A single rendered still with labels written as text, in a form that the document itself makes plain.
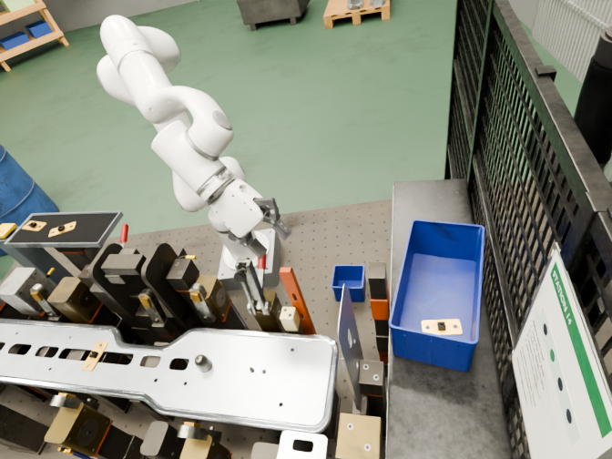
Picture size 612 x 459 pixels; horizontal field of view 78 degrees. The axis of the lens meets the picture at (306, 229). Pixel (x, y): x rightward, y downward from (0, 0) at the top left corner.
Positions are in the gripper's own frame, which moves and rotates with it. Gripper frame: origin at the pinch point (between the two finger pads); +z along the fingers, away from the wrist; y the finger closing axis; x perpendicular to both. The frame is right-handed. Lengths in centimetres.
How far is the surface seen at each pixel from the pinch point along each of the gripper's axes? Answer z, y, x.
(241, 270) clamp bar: 0.3, 10.6, 2.9
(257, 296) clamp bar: 8.0, 15.7, 1.0
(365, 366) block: 31.1, -2.7, 8.9
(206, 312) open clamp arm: 3.9, 35.5, 1.5
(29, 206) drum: -129, 269, -103
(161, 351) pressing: 2.6, 44.8, 13.0
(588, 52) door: 91, -76, -332
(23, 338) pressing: -27, 83, 21
